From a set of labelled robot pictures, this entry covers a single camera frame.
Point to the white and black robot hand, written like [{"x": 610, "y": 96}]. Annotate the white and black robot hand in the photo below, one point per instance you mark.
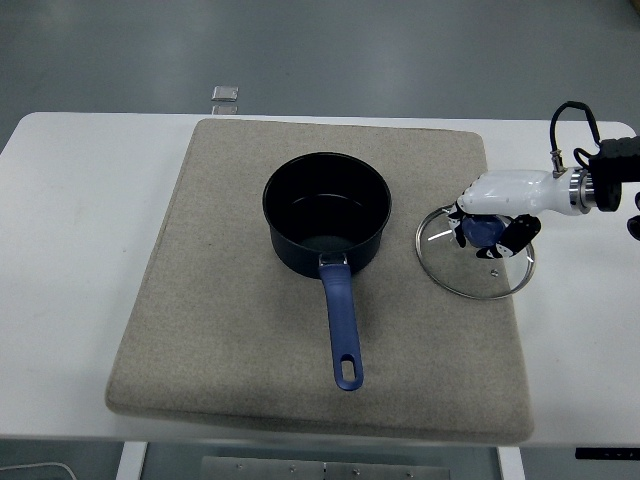
[{"x": 510, "y": 195}]

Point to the glass pot lid blue knob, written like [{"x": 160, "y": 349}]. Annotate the glass pot lid blue knob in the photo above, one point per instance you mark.
[{"x": 465, "y": 275}]

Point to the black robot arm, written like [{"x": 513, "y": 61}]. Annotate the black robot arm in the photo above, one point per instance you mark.
[{"x": 607, "y": 170}]

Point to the white table leg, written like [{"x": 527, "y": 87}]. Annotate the white table leg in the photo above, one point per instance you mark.
[
  {"x": 131, "y": 462},
  {"x": 511, "y": 465}
]

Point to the black table control panel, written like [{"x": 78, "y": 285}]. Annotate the black table control panel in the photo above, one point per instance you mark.
[{"x": 607, "y": 453}]

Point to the small silver floor plate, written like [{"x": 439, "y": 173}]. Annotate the small silver floor plate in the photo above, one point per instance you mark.
[
  {"x": 225, "y": 93},
  {"x": 225, "y": 109}
]

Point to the beige fabric mat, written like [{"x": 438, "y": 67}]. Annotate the beige fabric mat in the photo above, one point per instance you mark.
[{"x": 215, "y": 300}]

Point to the grey metal plate with screws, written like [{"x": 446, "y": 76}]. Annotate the grey metal plate with screws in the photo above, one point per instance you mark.
[{"x": 325, "y": 470}]

